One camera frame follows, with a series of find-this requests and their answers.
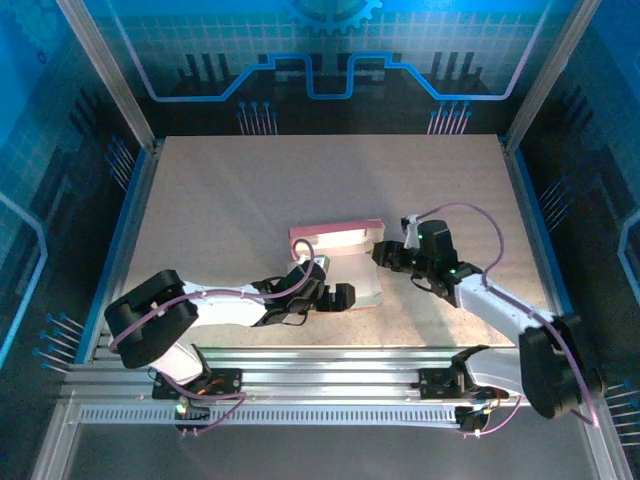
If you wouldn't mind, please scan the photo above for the black connector block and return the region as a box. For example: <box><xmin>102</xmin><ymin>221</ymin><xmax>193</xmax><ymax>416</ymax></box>
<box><xmin>453</xmin><ymin>404</ymin><xmax>494</xmax><ymax>439</ymax></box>
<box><xmin>172</xmin><ymin>397</ymin><xmax>211</xmax><ymax>436</ymax></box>

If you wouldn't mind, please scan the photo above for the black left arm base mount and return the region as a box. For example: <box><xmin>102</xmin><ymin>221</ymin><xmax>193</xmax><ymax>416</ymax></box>
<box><xmin>151</xmin><ymin>367</ymin><xmax>244</xmax><ymax>401</ymax></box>

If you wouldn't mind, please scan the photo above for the slotted grey cable duct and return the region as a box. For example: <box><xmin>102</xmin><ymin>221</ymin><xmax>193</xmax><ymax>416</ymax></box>
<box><xmin>77</xmin><ymin>405</ymin><xmax>466</xmax><ymax>427</ymax></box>

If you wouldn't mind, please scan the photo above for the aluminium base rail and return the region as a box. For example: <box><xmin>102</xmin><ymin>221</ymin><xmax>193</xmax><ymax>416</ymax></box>
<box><xmin>59</xmin><ymin>346</ymin><xmax>601</xmax><ymax>402</ymax></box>

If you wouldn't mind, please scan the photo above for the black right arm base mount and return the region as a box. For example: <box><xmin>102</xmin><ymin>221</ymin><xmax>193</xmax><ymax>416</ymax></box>
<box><xmin>418</xmin><ymin>367</ymin><xmax>509</xmax><ymax>401</ymax></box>

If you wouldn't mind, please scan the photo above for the pink paper box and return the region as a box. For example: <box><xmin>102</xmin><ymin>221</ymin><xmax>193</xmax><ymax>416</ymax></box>
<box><xmin>288</xmin><ymin>217</ymin><xmax>386</xmax><ymax>312</ymax></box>

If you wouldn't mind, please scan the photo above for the aluminium frame post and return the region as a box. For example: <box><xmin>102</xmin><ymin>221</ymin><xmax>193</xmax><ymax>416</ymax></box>
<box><xmin>54</xmin><ymin>0</ymin><xmax>159</xmax><ymax>151</ymax></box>
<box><xmin>504</xmin><ymin>0</ymin><xmax>604</xmax><ymax>146</ymax></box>

